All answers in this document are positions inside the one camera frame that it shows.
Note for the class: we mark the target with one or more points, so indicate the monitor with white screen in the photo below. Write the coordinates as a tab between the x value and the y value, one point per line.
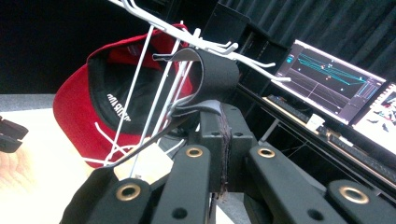
379	121

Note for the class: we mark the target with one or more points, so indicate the monitor with blue lines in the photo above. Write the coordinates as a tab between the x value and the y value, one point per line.
327	81

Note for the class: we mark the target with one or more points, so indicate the dark curtain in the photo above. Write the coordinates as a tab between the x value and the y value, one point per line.
327	21

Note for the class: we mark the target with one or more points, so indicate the small white box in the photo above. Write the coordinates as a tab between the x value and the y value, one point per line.
315	122

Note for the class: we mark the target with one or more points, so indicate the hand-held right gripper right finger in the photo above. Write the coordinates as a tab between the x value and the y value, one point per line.
238	133

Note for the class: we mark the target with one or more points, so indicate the dark monitor desk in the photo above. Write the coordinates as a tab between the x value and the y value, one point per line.
342	155

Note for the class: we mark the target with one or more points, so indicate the grey sun visor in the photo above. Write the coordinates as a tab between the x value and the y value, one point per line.
218	74

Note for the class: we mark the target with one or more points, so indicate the black keyboard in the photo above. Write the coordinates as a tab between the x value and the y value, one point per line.
289	109

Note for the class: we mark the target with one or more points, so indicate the red baseball cap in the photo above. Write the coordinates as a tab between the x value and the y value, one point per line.
74	118

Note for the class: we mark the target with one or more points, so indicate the black box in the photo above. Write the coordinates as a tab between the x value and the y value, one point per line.
227	21

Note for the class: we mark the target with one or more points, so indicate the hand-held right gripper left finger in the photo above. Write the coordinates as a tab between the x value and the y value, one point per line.
217	155

